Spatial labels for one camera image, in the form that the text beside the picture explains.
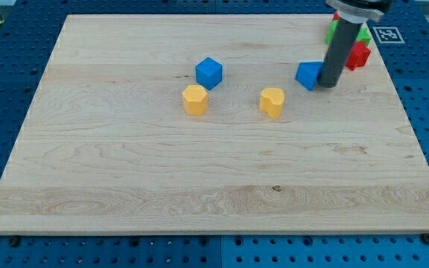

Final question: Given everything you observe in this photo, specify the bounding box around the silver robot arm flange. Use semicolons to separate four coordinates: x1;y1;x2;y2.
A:
325;0;394;24

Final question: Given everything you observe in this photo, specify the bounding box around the red star block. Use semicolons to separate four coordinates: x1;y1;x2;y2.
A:
346;41;371;71

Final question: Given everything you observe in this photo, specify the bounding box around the green star block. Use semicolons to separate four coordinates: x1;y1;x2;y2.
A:
355;28;372;47

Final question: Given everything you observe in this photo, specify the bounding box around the yellow hexagon block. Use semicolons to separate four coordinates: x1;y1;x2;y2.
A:
182;84;209;115

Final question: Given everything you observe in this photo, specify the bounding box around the blue cube block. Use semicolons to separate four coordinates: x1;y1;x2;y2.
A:
195;57;223;90

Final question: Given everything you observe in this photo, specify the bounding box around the yellow heart block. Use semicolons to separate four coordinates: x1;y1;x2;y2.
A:
259;87;285;118

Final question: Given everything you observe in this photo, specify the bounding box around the wooden board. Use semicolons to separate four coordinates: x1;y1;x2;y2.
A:
0;15;429;235

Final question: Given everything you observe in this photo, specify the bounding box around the blue triangular block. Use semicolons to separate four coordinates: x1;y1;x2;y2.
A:
295;61;323;91

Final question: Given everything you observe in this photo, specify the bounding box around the green block left of rod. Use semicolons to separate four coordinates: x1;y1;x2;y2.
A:
325;20;338;45

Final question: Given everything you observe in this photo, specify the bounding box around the grey cylindrical pointer rod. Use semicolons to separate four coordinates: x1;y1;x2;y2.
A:
317;17;363;88

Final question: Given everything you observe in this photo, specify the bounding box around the red block behind rod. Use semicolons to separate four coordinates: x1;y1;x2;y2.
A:
332;10;340;21

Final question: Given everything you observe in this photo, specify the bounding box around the white fiducial marker tag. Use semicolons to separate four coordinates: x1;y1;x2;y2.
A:
373;26;404;44

